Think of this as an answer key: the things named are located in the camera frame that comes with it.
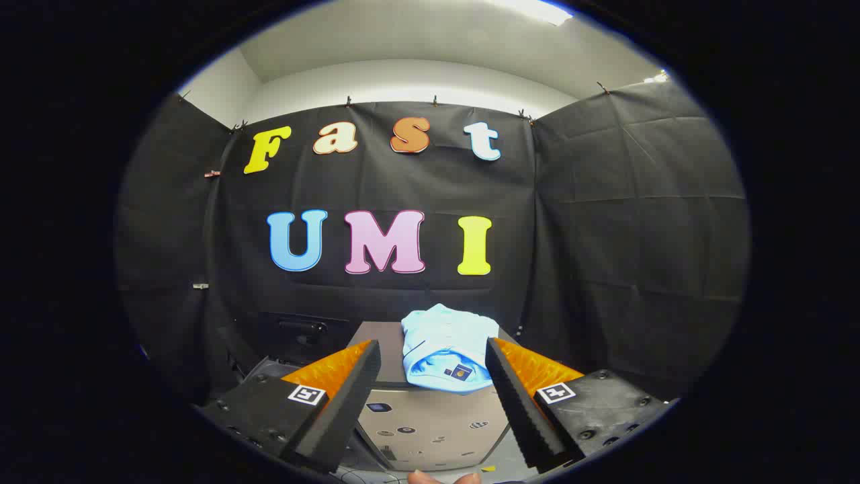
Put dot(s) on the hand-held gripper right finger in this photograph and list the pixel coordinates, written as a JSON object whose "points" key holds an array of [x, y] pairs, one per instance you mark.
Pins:
{"points": [[521, 410]]}

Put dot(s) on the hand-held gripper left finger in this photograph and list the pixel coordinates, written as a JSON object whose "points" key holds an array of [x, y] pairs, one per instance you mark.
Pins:
{"points": [[349, 403]]}

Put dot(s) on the dark grey washing machine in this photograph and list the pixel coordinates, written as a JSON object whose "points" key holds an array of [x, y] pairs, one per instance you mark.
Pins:
{"points": [[302, 329]]}

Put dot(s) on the light blue shirt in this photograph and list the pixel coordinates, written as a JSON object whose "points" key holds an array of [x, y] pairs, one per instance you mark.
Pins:
{"points": [[443, 336]]}

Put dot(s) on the black backdrop cloth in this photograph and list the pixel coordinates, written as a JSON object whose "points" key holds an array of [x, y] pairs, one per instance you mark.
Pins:
{"points": [[605, 235]]}

